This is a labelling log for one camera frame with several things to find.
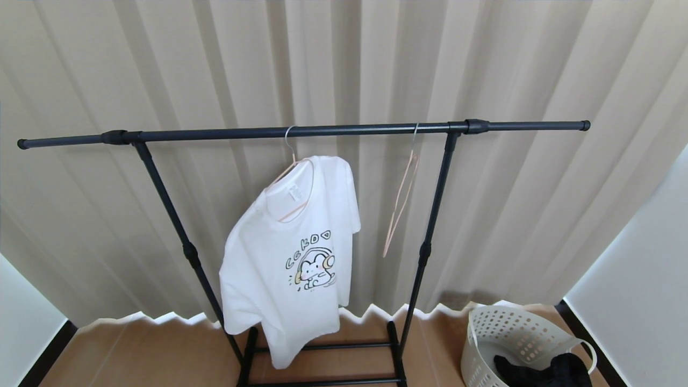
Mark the white laundry basket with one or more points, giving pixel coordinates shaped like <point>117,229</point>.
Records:
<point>516,328</point>

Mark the black clothes rack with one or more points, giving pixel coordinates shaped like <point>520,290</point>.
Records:
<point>215,133</point>

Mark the pink clothes hanger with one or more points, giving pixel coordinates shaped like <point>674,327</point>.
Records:
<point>414,156</point>
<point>294,159</point>

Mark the white printed t-shirt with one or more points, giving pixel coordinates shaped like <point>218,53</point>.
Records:
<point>269,279</point>

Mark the black garment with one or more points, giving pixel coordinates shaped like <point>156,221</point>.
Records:
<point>564,371</point>

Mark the beige curtain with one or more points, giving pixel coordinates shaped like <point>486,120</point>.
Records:
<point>537,54</point>

